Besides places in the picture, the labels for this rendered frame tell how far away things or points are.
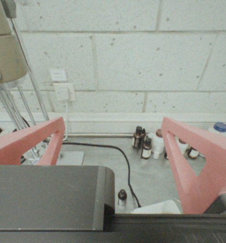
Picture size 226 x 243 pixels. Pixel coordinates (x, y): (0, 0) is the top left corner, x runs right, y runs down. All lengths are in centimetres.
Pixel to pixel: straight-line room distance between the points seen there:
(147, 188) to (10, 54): 53
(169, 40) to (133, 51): 13
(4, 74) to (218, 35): 66
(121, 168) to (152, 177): 12
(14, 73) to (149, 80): 48
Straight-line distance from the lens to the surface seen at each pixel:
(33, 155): 45
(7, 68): 32
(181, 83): 68
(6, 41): 32
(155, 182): 57
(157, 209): 43
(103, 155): 62
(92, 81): 62
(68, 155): 64
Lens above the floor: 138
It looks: 36 degrees down
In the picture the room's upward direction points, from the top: straight up
